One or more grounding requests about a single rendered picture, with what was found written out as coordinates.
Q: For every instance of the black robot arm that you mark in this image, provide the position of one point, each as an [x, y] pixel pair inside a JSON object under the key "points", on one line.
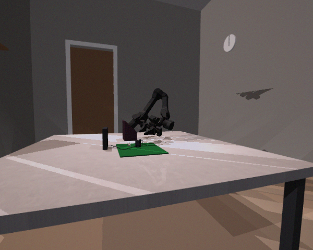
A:
{"points": [[143, 115]]}

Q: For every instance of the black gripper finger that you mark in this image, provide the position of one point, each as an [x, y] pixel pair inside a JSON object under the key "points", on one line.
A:
{"points": [[151, 131], [143, 127]]}

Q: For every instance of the green circuit board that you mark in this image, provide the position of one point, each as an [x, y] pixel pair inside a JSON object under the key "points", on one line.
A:
{"points": [[145, 150]]}

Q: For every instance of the black cable with plug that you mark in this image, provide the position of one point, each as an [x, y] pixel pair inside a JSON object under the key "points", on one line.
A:
{"points": [[138, 143]]}

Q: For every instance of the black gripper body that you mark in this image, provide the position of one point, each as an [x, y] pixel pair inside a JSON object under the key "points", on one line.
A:
{"points": [[158, 129]]}

